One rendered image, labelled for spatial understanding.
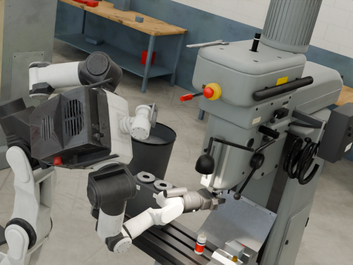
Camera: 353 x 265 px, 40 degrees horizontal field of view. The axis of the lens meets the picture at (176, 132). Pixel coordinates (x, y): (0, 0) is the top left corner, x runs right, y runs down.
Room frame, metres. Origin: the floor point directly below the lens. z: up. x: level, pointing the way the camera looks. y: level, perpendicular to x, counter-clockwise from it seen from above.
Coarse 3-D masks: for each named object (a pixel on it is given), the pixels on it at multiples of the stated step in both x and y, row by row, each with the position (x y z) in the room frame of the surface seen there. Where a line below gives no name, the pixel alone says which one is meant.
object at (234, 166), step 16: (208, 128) 1.80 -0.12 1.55; (224, 128) 1.75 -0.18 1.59; (240, 128) 1.72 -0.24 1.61; (256, 128) 1.77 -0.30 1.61; (208, 144) 1.78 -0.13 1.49; (224, 144) 1.74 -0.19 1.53; (240, 144) 1.72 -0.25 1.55; (256, 144) 1.80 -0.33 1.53; (224, 160) 1.73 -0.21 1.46; (240, 160) 1.73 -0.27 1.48; (224, 176) 1.72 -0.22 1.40; (240, 176) 1.75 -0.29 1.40
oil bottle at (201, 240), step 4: (200, 236) 1.84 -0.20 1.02; (204, 236) 1.84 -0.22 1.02; (200, 240) 1.82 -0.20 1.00; (204, 240) 1.83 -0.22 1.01; (196, 244) 1.83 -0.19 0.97; (200, 244) 1.82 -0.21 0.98; (204, 244) 1.83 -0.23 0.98; (196, 248) 1.83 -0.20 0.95; (200, 248) 1.82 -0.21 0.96; (196, 252) 1.83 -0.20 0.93; (200, 252) 1.82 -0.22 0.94
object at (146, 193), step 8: (136, 176) 2.08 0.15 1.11; (144, 176) 2.09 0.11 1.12; (152, 176) 2.09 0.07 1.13; (136, 184) 2.03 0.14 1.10; (144, 184) 2.02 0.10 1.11; (152, 184) 2.04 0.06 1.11; (160, 184) 2.04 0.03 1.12; (168, 184) 2.05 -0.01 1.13; (144, 192) 2.00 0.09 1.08; (152, 192) 1.98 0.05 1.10; (128, 200) 2.04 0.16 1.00; (136, 200) 2.02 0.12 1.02; (144, 200) 2.00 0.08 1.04; (152, 200) 1.98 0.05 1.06; (128, 208) 2.03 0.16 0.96; (136, 208) 2.01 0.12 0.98; (144, 208) 1.99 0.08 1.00; (152, 208) 1.98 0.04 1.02; (160, 208) 1.96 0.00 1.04
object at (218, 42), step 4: (216, 40) 1.83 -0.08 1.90; (220, 40) 1.85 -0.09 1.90; (196, 44) 1.70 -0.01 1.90; (200, 44) 1.71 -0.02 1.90; (204, 44) 1.73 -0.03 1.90; (208, 44) 1.74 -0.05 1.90; (212, 44) 1.77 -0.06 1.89; (216, 44) 1.79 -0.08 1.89; (224, 44) 1.82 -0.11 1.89; (228, 44) 1.84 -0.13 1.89
